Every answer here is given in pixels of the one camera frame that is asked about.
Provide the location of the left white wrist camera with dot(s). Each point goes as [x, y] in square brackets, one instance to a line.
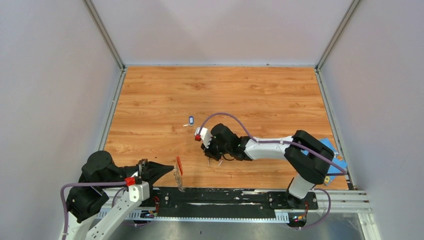
[138, 189]

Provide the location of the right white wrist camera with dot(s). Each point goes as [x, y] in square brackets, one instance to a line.
[204, 135]

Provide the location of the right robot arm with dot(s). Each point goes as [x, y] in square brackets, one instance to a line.
[310, 158]

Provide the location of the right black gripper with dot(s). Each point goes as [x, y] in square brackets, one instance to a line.
[208, 152]

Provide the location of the blue tag key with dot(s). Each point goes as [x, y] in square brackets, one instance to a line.
[191, 122]

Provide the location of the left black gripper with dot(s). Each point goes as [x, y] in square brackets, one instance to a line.
[151, 171]

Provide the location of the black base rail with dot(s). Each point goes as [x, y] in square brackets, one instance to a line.
[224, 204]

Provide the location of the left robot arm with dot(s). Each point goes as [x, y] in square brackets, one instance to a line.
[83, 200]

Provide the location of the blue cloth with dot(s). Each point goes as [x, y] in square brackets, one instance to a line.
[338, 160]

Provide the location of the red handled metal key holder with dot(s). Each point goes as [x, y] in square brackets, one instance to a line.
[178, 174]

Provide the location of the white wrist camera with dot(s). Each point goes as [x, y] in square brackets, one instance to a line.
[204, 135]
[138, 189]

